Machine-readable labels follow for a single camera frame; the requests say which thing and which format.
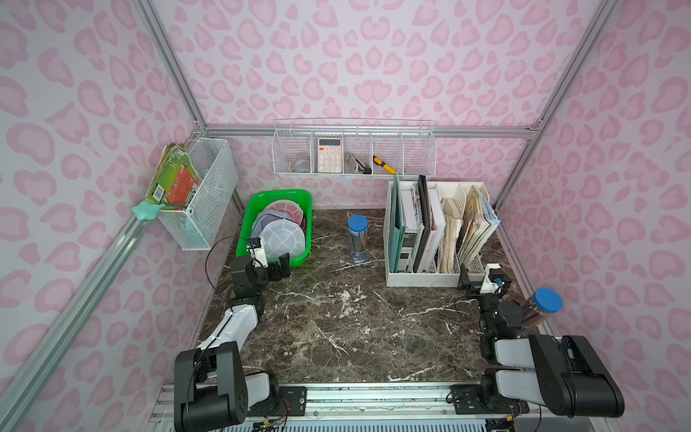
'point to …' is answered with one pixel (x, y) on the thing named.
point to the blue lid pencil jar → (358, 229)
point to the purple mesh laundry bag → (263, 218)
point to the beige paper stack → (453, 220)
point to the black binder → (426, 225)
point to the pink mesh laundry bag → (291, 211)
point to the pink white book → (437, 228)
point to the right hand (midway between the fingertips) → (479, 263)
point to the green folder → (396, 222)
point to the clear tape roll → (300, 166)
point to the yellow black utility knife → (379, 161)
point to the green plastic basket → (253, 203)
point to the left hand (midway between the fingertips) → (271, 251)
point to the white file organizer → (473, 200)
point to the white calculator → (329, 156)
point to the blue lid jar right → (539, 305)
